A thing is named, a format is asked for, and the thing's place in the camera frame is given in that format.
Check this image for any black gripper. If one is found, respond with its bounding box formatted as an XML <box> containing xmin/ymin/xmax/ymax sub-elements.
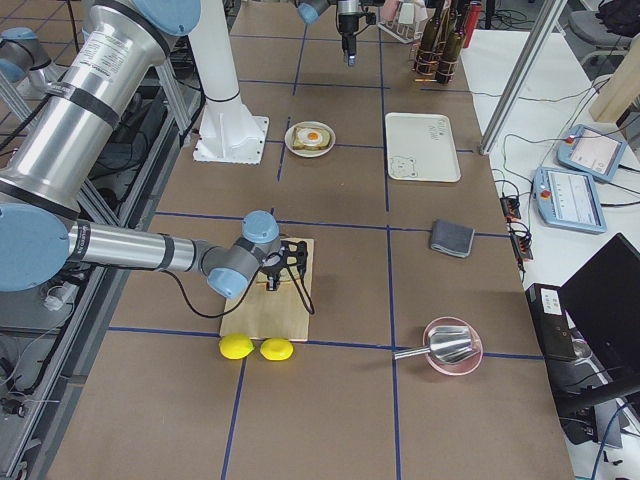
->
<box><xmin>262</xmin><ymin>266</ymin><xmax>282</xmax><ymax>291</ymax></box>
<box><xmin>338</xmin><ymin>14</ymin><xmax>360</xmax><ymax>67</ymax></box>

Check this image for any white round plate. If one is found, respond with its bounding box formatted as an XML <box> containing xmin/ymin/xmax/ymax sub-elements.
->
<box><xmin>284</xmin><ymin>121</ymin><xmax>336</xmax><ymax>158</ymax></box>

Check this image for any bread slice with fried egg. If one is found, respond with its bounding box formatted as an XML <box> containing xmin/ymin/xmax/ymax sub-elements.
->
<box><xmin>292</xmin><ymin>126</ymin><xmax>332</xmax><ymax>151</ymax></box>

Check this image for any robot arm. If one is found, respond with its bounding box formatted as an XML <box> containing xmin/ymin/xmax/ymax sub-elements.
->
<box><xmin>294</xmin><ymin>0</ymin><xmax>366</xmax><ymax>67</ymax></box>
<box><xmin>1</xmin><ymin>1</ymin><xmax>281</xmax><ymax>299</ymax></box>

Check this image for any cream bear tray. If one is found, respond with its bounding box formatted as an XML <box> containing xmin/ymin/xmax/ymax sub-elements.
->
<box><xmin>385</xmin><ymin>112</ymin><xmax>461</xmax><ymax>183</ymax></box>

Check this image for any wooden cutting board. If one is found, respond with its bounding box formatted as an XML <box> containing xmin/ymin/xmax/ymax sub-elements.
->
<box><xmin>219</xmin><ymin>237</ymin><xmax>316</xmax><ymax>343</ymax></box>

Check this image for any pink cup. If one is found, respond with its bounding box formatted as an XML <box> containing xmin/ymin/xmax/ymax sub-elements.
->
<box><xmin>380</xmin><ymin>0</ymin><xmax>400</xmax><ymax>22</ymax></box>

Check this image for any yellow lemon right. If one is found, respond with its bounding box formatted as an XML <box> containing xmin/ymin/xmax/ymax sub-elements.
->
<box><xmin>260</xmin><ymin>338</ymin><xmax>294</xmax><ymax>361</ymax></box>

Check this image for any yellow lemon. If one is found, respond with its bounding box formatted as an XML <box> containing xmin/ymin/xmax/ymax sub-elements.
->
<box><xmin>260</xmin><ymin>338</ymin><xmax>294</xmax><ymax>361</ymax></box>
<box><xmin>218</xmin><ymin>333</ymin><xmax>255</xmax><ymax>360</ymax></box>

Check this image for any green wine bottle middle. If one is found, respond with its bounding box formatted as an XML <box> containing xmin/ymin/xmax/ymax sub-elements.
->
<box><xmin>414</xmin><ymin>0</ymin><xmax>449</xmax><ymax>76</ymax></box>

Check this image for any green wine bottle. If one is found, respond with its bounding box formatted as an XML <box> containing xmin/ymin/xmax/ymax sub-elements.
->
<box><xmin>435</xmin><ymin>14</ymin><xmax>465</xmax><ymax>84</ymax></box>
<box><xmin>447</xmin><ymin>0</ymin><xmax>471</xmax><ymax>52</ymax></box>
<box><xmin>414</xmin><ymin>0</ymin><xmax>449</xmax><ymax>76</ymax></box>

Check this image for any yellow lemon left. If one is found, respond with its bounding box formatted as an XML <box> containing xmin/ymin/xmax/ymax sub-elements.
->
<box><xmin>218</xmin><ymin>333</ymin><xmax>255</xmax><ymax>360</ymax></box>

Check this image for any green wine bottle front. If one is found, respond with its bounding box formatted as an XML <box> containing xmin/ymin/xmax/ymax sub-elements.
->
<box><xmin>435</xmin><ymin>14</ymin><xmax>465</xmax><ymax>84</ymax></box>

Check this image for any green wine bottle back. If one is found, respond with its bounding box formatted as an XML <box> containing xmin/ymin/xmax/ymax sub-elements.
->
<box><xmin>447</xmin><ymin>0</ymin><xmax>471</xmax><ymax>52</ymax></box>

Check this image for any red cylinder flask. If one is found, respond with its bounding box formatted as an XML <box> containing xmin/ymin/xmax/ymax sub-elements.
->
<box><xmin>463</xmin><ymin>1</ymin><xmax>482</xmax><ymax>49</ymax></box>

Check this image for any grey folded cloth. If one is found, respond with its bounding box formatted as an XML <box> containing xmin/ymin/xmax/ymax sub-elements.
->
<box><xmin>429</xmin><ymin>219</ymin><xmax>475</xmax><ymax>258</ymax></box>

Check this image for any metal scoop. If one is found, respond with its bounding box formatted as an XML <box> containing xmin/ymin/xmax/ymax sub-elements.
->
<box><xmin>393</xmin><ymin>327</ymin><xmax>471</xmax><ymax>363</ymax></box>

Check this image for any pink bowl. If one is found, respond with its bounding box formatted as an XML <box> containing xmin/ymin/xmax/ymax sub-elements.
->
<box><xmin>423</xmin><ymin>317</ymin><xmax>484</xmax><ymax>376</ymax></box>

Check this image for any blue teach pendant far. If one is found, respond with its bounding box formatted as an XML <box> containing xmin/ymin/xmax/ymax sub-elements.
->
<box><xmin>557</xmin><ymin>124</ymin><xmax>627</xmax><ymax>183</ymax></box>

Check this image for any blue teach pendant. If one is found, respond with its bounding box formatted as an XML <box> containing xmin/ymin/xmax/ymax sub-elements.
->
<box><xmin>533</xmin><ymin>167</ymin><xmax>607</xmax><ymax>234</ymax></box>
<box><xmin>557</xmin><ymin>124</ymin><xmax>627</xmax><ymax>183</ymax></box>

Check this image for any blue teach pendant near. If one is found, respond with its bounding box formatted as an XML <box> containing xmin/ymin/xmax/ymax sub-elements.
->
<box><xmin>533</xmin><ymin>167</ymin><xmax>607</xmax><ymax>234</ymax></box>

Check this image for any black box device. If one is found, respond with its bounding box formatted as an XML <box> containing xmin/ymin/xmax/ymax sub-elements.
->
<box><xmin>526</xmin><ymin>283</ymin><xmax>592</xmax><ymax>363</ymax></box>

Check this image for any black laptop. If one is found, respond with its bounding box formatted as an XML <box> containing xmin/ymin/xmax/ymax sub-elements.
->
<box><xmin>554</xmin><ymin>232</ymin><xmax>640</xmax><ymax>421</ymax></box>

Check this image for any white wire cup rack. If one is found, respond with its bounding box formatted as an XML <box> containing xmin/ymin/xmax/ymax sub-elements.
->
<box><xmin>377</xmin><ymin>0</ymin><xmax>428</xmax><ymax>44</ymax></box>

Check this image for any copper wire bottle rack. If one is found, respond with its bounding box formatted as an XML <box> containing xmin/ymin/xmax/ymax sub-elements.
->
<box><xmin>413</xmin><ymin>42</ymin><xmax>459</xmax><ymax>84</ymax></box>

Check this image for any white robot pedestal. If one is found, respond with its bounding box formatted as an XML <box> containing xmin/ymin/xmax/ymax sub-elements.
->
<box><xmin>189</xmin><ymin>0</ymin><xmax>269</xmax><ymax>165</ymax></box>

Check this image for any aluminium frame post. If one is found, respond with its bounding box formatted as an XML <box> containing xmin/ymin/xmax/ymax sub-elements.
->
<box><xmin>479</xmin><ymin>0</ymin><xmax>568</xmax><ymax>155</ymax></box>

